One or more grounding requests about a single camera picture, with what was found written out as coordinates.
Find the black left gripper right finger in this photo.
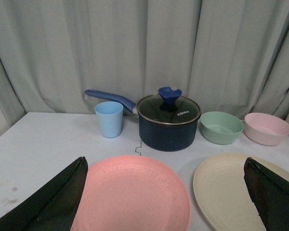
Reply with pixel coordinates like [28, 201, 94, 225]
[244, 157, 289, 231]

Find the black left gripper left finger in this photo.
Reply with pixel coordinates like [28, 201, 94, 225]
[0, 157, 88, 231]

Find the cream plate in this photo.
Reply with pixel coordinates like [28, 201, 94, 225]
[193, 153, 289, 231]

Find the pink plate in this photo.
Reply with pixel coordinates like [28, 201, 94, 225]
[71, 155, 191, 231]

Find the pink bowl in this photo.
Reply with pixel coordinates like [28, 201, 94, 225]
[244, 113, 289, 146]

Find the green bowl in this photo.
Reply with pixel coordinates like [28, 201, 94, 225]
[200, 111, 244, 145]

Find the light blue cup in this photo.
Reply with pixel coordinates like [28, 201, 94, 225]
[95, 102, 123, 138]

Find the dark blue saucepan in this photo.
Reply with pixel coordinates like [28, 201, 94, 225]
[85, 90, 200, 152]

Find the glass lid with blue knob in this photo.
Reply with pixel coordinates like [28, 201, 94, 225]
[137, 87, 201, 126]

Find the grey curtain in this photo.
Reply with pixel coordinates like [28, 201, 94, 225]
[0, 0, 289, 135]

